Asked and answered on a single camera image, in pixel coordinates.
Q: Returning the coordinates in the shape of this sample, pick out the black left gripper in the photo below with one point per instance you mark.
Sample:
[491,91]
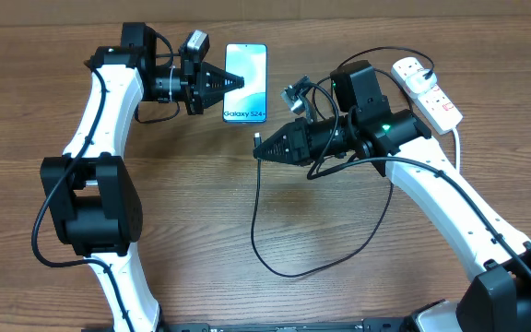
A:
[196,77]

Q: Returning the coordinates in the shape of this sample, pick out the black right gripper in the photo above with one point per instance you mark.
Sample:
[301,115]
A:
[298,136]

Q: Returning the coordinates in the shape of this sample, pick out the smartphone with teal screen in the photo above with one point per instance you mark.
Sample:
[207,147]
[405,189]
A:
[246,105]

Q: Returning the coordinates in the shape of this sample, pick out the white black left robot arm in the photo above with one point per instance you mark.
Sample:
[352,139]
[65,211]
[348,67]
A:
[92,214]

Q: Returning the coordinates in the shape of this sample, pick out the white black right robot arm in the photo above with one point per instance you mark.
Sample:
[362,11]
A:
[495,255]

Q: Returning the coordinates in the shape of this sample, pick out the white charger plug adapter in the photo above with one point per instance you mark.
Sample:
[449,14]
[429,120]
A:
[420,82]

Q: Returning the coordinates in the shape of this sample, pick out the white power extension strip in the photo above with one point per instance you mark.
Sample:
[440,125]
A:
[434,104]

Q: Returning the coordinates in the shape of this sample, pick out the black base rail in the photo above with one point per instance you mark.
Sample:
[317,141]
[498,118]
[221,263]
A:
[284,326]

